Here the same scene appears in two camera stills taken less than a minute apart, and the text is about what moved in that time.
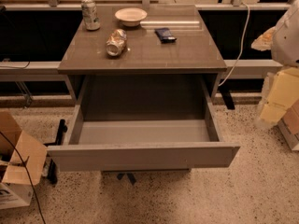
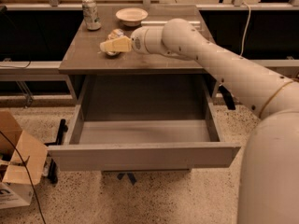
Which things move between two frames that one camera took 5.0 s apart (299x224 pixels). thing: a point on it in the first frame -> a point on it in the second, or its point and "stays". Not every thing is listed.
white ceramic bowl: x=131 y=16 stays
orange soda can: x=116 y=42 stays
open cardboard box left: x=15 y=187 stays
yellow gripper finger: x=280 y=91 -> x=117 y=45
